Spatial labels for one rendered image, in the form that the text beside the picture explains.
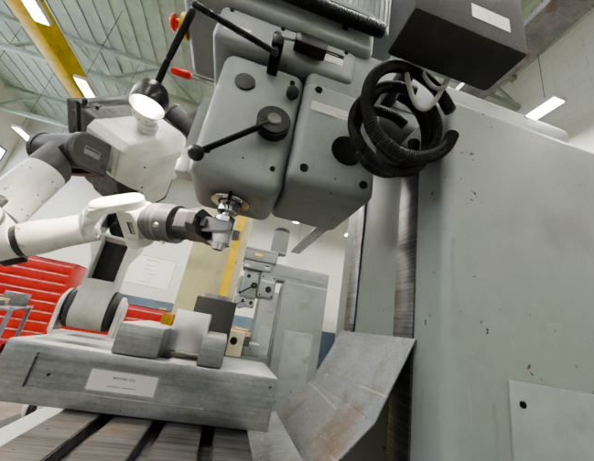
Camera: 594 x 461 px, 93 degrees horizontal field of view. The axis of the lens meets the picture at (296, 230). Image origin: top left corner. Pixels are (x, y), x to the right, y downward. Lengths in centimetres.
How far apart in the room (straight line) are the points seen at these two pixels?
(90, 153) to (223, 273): 161
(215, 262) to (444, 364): 204
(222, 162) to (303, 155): 16
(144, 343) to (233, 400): 15
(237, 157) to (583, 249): 69
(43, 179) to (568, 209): 113
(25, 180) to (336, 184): 68
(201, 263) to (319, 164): 188
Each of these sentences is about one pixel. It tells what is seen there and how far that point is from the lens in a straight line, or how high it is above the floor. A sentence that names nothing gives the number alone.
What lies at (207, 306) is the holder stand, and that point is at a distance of 91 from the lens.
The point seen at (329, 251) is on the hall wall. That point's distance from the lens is 1054.
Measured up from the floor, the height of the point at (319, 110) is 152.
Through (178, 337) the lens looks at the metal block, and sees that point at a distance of 50.
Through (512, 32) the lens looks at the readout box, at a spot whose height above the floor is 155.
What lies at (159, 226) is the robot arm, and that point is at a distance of 67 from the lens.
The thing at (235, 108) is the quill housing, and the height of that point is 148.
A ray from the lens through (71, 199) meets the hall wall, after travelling 1133.
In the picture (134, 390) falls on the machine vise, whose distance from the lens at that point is 48.
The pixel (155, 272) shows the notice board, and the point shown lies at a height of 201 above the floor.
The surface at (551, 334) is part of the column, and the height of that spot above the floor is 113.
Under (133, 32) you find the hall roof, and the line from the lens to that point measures 783.
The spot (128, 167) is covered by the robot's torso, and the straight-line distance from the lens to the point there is 100.
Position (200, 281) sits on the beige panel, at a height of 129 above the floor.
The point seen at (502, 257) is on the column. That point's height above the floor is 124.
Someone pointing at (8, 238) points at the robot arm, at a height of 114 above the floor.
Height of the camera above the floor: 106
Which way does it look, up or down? 19 degrees up
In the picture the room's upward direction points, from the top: 10 degrees clockwise
